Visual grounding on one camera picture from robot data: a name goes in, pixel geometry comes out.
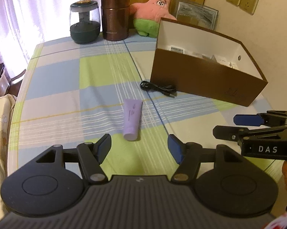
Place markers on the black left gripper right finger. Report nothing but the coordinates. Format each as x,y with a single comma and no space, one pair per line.
189,156

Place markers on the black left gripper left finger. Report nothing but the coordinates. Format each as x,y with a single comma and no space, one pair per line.
88,155

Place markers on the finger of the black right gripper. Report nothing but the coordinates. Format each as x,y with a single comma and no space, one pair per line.
271,118
235,133

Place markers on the small white medicine box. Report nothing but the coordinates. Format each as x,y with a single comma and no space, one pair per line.
178,50

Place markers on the purple cosmetic tube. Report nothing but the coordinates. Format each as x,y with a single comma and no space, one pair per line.
132,113

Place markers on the checkered tablecloth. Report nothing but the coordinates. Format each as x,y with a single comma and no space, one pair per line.
74,93

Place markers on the brown cardboard organizer box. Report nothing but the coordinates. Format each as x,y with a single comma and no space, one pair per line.
217,66

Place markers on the framed grey picture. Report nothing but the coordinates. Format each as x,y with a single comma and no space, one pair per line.
196,14

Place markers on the dark glass humidifier jar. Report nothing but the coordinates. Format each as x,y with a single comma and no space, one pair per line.
85,23

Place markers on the pink starfish plush toy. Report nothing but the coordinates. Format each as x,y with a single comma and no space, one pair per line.
147,16

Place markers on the brown metal canister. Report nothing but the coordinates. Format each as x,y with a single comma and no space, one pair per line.
115,16

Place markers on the sheer pink curtain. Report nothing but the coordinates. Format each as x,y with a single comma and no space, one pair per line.
26,23

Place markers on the right gold wall socket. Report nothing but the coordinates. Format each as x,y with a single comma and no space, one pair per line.
248,6

